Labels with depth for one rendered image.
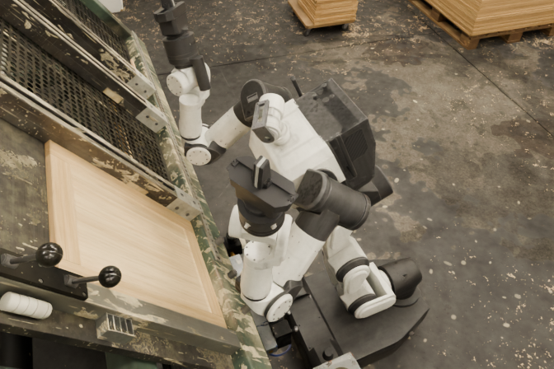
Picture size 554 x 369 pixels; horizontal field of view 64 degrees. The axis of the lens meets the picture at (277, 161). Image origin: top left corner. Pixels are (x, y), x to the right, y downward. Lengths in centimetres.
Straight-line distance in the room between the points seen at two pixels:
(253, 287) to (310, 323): 115
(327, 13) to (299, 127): 326
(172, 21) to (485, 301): 207
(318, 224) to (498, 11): 372
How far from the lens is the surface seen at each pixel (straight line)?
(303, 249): 105
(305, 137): 114
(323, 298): 223
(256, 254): 96
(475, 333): 252
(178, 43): 126
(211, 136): 143
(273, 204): 71
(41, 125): 124
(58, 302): 92
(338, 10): 442
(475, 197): 308
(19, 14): 167
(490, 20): 453
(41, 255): 75
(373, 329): 219
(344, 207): 104
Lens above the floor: 211
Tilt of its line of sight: 44 degrees down
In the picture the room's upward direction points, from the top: straight up
